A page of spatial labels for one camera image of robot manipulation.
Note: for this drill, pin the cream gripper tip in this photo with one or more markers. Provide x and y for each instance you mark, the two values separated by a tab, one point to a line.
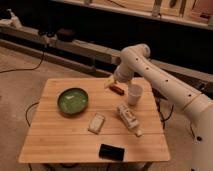
109	82

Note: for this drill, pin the white plastic bottle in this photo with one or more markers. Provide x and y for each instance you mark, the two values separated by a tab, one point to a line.
129	119

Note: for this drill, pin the black rectangular box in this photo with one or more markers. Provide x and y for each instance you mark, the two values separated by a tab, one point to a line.
111	152

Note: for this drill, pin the white object on ledge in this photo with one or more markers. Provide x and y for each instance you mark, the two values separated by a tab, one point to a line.
13	21

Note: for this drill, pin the red brown snack bar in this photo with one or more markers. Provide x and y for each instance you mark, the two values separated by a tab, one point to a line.
117	90

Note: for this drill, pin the green ceramic bowl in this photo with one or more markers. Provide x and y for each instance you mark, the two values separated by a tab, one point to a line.
73	101

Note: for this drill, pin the black round device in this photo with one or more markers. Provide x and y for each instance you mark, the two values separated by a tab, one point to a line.
66	35

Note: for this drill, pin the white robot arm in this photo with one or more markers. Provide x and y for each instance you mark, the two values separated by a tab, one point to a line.
195	105

